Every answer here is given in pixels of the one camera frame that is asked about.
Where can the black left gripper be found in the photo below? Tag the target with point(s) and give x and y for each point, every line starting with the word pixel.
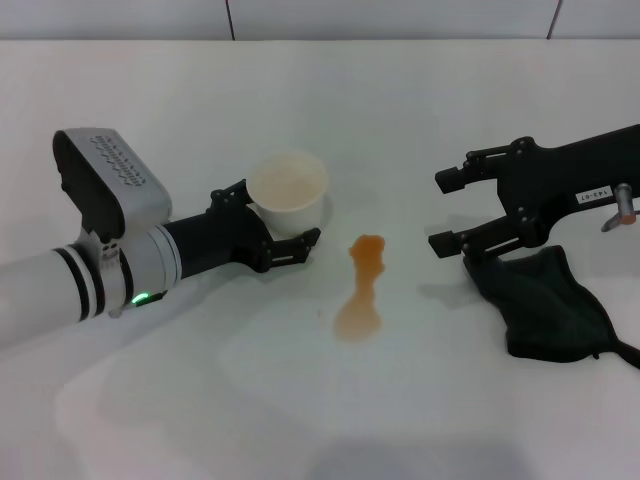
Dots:
pixel 210 245

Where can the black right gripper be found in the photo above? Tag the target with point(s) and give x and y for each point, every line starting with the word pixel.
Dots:
pixel 550 175

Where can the white paper cup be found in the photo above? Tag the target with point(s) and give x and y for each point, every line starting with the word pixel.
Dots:
pixel 292 205

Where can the dark blue rag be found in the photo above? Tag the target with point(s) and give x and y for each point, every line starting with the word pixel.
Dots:
pixel 545 315

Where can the brown water stain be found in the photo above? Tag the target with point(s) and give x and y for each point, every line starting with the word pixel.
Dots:
pixel 357 315

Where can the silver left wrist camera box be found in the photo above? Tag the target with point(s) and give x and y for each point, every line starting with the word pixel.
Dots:
pixel 135 200

